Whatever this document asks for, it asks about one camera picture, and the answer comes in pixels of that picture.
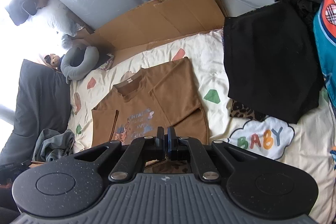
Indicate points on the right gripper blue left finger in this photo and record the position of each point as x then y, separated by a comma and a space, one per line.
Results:
136, 155

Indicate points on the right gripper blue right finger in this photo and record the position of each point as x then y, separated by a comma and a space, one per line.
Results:
192, 150

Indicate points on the brown printed t-shirt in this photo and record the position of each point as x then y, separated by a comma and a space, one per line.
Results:
161, 96

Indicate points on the leopard print cloth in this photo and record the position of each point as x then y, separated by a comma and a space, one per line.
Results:
239, 110

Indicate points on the dark grey pillow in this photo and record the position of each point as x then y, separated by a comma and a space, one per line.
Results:
43, 102

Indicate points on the floral patterned folded cloth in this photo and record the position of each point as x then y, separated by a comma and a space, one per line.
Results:
108, 64

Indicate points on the grey u-shaped neck pillow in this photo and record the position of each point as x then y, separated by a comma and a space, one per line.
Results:
77, 63

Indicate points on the cream bear print bedsheet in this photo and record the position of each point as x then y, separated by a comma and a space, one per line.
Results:
305, 145

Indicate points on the small teddy bear toy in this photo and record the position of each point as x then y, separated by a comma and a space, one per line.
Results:
53, 61

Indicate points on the black folded garment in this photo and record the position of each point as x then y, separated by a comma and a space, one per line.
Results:
271, 59

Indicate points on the brown cardboard sheet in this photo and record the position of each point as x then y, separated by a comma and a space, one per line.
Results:
154, 24

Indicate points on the white pillow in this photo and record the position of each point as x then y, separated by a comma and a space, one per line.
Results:
62, 19

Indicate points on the teal patterned garment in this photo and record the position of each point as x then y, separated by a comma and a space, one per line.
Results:
324, 33

